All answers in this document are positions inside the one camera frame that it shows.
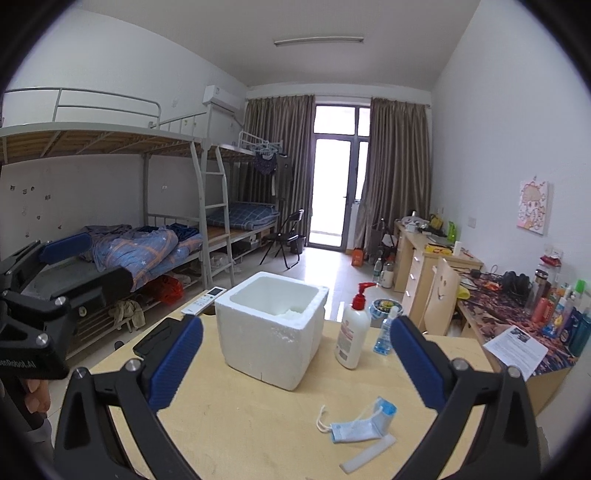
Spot blue face mask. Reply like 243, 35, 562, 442
315, 397, 398, 444

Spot person's left hand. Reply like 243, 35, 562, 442
24, 380, 51, 414

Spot blue plaid quilt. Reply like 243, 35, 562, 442
81, 223, 204, 292

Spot black smartphone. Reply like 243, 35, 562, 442
132, 318, 185, 368

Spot metal bunk bed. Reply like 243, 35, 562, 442
1, 87, 276, 356

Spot white remote control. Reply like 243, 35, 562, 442
181, 286, 226, 316

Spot printed paper sheet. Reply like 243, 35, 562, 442
483, 326, 548, 380

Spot teal toiletry bottle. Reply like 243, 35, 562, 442
568, 311, 590, 357

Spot wooden desk with drawers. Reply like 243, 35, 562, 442
394, 223, 577, 414

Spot white styrofoam box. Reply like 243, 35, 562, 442
214, 272, 329, 391

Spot blue spray bottle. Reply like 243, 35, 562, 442
374, 304, 400, 356

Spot black headphones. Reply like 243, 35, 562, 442
501, 271, 531, 301

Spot wooden smiley chair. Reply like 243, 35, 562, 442
423, 258, 461, 336

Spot black folding chair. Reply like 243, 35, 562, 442
259, 209, 304, 270

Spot grey trash bin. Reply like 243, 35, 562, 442
369, 298, 404, 324

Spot white lotion pump bottle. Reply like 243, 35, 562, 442
335, 282, 376, 370

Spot white air conditioner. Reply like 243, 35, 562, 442
202, 85, 242, 113

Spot left brown curtain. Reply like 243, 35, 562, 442
238, 95, 315, 237

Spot brown curtain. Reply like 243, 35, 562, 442
353, 98, 432, 253
238, 95, 315, 237

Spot balcony glass door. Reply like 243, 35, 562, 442
310, 104, 370, 251

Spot right brown curtain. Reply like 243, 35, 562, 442
353, 98, 432, 253

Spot ceiling tube light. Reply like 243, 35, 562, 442
273, 35, 365, 48

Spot anime wall picture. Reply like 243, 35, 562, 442
517, 176, 549, 236

